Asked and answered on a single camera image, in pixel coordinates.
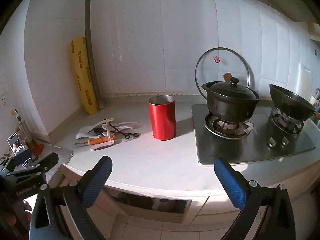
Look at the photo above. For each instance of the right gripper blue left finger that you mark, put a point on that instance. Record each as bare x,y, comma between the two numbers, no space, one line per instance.
48,222

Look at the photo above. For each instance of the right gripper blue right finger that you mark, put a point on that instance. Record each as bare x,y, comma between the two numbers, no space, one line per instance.
248,196

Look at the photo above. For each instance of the pink handled utensil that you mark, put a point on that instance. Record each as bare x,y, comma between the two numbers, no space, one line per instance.
102,145

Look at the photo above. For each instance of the white rice paddle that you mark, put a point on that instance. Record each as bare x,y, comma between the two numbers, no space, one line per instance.
87,129

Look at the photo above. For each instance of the red cylindrical tin canister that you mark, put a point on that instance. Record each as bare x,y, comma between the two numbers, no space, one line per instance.
162,116

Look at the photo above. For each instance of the white ceramic soup spoon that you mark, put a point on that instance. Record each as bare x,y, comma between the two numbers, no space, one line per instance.
80,135

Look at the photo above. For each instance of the red object by sink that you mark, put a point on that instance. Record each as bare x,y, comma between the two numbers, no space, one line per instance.
37,149

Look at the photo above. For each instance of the oil bottle with pump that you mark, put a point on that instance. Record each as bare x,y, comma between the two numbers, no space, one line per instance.
20,127

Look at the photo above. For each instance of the stainless steel gas stove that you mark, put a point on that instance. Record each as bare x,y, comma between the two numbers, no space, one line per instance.
264,142

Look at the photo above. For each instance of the black plastic spoon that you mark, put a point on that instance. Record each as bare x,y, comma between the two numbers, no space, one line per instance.
98,130

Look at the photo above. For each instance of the small white plastic spoon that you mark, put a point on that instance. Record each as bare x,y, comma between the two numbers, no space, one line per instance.
121,128

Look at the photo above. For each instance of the wrapped disposable chopsticks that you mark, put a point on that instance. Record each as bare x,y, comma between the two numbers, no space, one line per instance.
107,129

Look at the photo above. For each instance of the white plastic spoon blue print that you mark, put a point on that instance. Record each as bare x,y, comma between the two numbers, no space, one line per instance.
122,124

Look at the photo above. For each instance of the black wok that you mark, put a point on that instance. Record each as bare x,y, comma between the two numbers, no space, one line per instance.
291,103

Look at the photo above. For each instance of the black clay pot with lid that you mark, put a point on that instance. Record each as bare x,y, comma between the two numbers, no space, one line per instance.
230,101

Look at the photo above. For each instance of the yellow cling film roll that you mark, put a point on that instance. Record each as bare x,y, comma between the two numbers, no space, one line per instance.
83,75

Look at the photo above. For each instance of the glass pot lid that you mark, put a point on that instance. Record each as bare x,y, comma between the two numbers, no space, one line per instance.
218,64

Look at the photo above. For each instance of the smartphone on gripper mount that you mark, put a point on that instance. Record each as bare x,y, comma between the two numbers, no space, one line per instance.
21,152

